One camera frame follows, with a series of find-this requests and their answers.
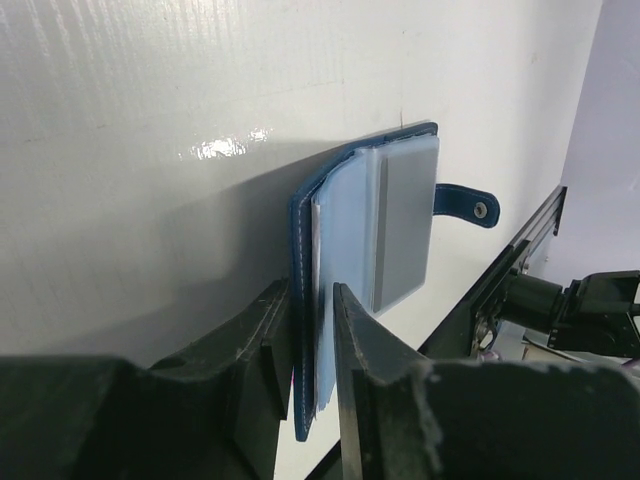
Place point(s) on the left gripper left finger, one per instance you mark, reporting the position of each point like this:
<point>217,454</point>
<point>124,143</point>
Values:
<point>209,411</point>

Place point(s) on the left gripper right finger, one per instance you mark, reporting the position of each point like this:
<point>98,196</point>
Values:
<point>557,420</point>

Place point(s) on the blue card holder wallet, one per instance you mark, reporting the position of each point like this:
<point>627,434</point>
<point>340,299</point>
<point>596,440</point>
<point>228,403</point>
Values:
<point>333,217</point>

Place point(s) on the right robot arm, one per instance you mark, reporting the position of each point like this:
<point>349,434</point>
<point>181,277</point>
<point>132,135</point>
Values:
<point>596,314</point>

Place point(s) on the aluminium front rail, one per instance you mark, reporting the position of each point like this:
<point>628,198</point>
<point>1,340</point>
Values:
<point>545,222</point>

